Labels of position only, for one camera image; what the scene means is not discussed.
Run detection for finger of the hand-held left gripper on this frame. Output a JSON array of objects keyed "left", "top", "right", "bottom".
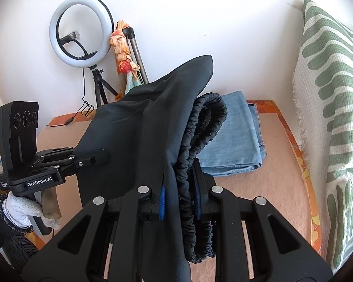
[
  {"left": 40, "top": 148, "right": 77, "bottom": 163},
  {"left": 60, "top": 149, "right": 111, "bottom": 174}
]

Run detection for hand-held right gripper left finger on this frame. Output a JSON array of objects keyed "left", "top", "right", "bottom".
[{"left": 21, "top": 186, "right": 166, "bottom": 282}]

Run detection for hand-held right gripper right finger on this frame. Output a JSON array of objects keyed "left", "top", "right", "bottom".
[{"left": 193, "top": 159, "right": 333, "bottom": 282}]

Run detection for black pants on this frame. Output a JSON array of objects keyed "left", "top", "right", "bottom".
[{"left": 75, "top": 55, "right": 229, "bottom": 282}]

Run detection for person's left hand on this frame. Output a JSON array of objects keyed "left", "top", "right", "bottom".
[{"left": 3, "top": 189, "right": 62, "bottom": 231}]

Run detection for folded blue jeans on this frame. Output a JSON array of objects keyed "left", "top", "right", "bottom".
[{"left": 198, "top": 91, "right": 268, "bottom": 177}]

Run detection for black mini tripod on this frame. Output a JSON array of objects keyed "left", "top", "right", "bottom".
[{"left": 90, "top": 67, "right": 118, "bottom": 108}]

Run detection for silver tripod pole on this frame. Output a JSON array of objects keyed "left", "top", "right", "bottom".
[{"left": 126, "top": 28, "right": 150, "bottom": 85}]

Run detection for colourful braided scarf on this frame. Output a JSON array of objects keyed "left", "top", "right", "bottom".
[{"left": 110, "top": 20, "right": 144, "bottom": 101}]

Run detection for green patterned white throw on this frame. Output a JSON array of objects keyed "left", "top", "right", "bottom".
[{"left": 291, "top": 0, "right": 353, "bottom": 266}]

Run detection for black ring light cable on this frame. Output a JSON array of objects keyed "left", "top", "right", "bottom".
[{"left": 46, "top": 68, "right": 95, "bottom": 129}]

